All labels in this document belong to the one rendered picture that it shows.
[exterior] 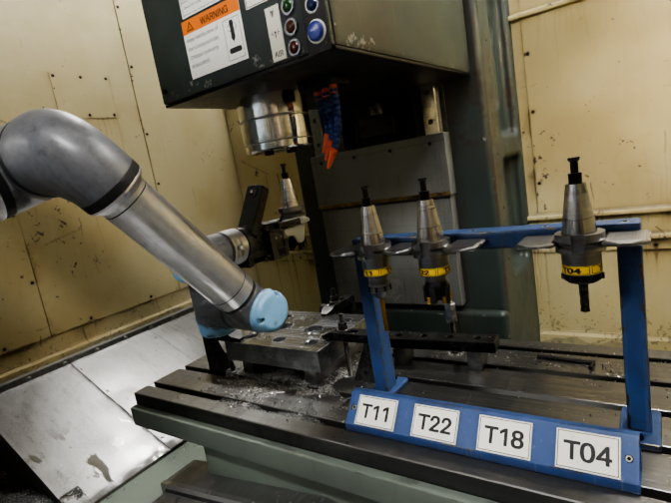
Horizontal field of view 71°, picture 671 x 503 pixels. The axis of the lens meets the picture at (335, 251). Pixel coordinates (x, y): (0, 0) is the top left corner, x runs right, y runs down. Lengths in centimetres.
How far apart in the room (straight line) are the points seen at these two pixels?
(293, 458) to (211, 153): 167
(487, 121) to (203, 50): 78
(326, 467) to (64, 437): 97
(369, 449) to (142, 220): 51
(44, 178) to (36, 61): 134
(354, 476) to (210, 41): 82
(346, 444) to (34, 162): 63
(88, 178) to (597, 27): 146
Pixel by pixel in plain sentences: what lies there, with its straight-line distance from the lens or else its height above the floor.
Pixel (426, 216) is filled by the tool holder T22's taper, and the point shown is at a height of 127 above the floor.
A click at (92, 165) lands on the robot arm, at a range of 67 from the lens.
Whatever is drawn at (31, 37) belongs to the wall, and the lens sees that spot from 203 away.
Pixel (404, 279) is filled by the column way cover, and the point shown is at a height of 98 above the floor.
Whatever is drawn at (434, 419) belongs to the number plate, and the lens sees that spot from 82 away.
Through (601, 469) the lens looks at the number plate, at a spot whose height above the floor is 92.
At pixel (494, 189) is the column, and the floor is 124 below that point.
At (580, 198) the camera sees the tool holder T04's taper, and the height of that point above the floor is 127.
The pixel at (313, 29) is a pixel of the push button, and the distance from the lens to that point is 81.
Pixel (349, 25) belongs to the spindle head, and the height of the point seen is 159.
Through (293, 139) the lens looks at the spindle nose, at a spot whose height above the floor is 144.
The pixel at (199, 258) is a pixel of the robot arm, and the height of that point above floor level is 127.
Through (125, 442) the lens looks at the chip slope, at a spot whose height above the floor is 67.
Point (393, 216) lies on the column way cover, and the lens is 147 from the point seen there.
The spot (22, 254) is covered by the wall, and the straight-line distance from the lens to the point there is 186.
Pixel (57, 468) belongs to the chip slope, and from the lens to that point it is 160.
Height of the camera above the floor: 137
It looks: 10 degrees down
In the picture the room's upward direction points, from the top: 10 degrees counter-clockwise
